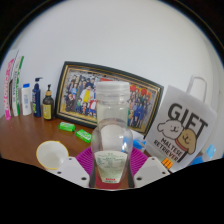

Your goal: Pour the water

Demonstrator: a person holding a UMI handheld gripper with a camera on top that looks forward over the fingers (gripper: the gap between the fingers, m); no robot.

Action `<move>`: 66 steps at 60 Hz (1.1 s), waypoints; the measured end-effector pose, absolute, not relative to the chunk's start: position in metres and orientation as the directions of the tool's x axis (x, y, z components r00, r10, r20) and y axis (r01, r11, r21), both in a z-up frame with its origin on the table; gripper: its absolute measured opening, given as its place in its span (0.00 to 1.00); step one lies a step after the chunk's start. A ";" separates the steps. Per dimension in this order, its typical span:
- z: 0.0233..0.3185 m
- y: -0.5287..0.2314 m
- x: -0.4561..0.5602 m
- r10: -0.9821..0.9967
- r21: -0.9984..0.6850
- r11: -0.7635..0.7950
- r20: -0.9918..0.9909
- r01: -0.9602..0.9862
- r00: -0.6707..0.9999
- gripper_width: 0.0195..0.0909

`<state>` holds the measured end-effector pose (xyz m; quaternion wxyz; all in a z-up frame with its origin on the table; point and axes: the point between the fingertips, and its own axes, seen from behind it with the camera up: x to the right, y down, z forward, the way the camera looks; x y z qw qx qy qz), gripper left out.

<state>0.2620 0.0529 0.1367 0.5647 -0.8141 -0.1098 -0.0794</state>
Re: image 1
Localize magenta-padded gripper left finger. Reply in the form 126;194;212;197
54;146;98;188

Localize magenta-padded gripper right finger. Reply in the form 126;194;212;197
128;146;171;188

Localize clear bottle with white cap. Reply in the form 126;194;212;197
90;80;134;184

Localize colourful puzzle cube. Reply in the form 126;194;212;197
161;157;174;170

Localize white cup with yellow rim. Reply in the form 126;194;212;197
35;140;70;172

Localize blue tissue pack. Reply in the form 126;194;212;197
131;139;148;154

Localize small green box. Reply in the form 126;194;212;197
74;128;93;144
58;121;76;133

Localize flat round red coaster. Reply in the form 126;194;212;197
94;176;129;191

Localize white printed paper gift bag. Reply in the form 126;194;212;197
144;75;218;173

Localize blue detergent bottle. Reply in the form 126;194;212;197
191;143;217;167

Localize dark bottle with yellow label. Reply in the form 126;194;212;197
42;83;55;121

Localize dark blue pump bottle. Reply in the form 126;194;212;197
32;77;44;118

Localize framed group picture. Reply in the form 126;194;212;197
54;60;165;136

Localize white bottle with blue cap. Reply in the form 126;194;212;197
21;83;33;117

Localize pink printed tube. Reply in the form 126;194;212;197
3;58;16;121

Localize white printed tube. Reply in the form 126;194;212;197
11;55;25;117

